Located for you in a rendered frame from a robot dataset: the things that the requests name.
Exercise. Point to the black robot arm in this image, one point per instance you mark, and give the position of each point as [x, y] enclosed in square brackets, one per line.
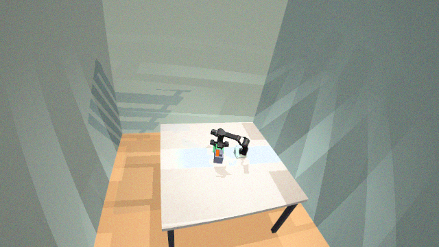
[220, 133]

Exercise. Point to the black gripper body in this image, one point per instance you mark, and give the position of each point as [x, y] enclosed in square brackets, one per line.
[212, 142]

